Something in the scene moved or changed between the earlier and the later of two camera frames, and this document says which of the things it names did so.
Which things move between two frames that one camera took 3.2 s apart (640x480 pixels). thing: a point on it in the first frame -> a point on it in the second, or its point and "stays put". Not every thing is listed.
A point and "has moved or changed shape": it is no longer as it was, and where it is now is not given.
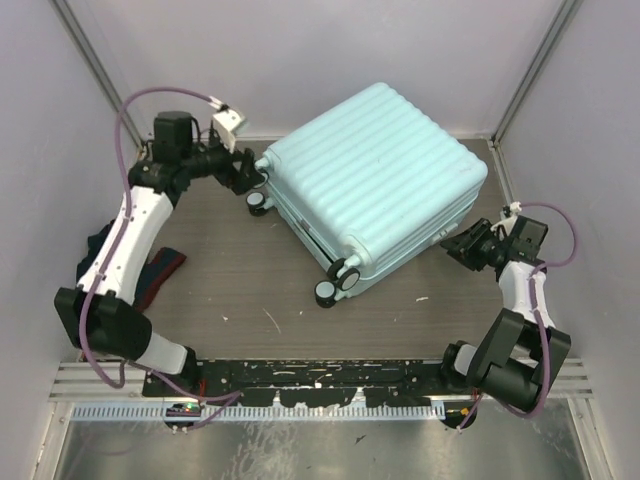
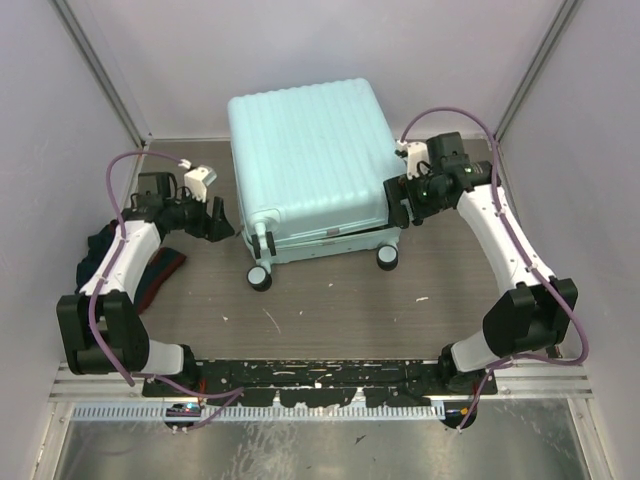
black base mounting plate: [312, 383] stays put
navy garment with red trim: [158, 269] stays put
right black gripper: [462, 246] -> [399, 188]
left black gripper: [242, 180] -> [212, 228]
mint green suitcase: [372, 190] has moved or changed shape
